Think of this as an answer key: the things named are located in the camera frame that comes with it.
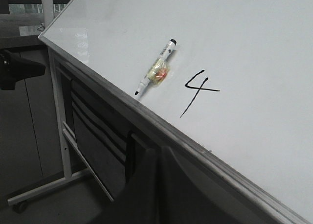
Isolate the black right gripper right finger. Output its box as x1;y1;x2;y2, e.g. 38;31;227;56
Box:
114;145;245;224

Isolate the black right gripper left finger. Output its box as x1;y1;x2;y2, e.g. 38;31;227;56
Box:
0;49;45;90

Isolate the white black whiteboard marker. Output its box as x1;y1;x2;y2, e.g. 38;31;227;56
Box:
134;39;177;95

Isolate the white whiteboard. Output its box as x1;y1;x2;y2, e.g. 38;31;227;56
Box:
42;0;313;224

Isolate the dark storage bin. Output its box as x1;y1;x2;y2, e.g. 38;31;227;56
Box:
57;64;156;201

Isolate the black caster wheel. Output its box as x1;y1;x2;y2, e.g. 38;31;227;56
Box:
12;201;28;214

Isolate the white whiteboard stand frame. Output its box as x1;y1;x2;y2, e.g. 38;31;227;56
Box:
7;0;115;206

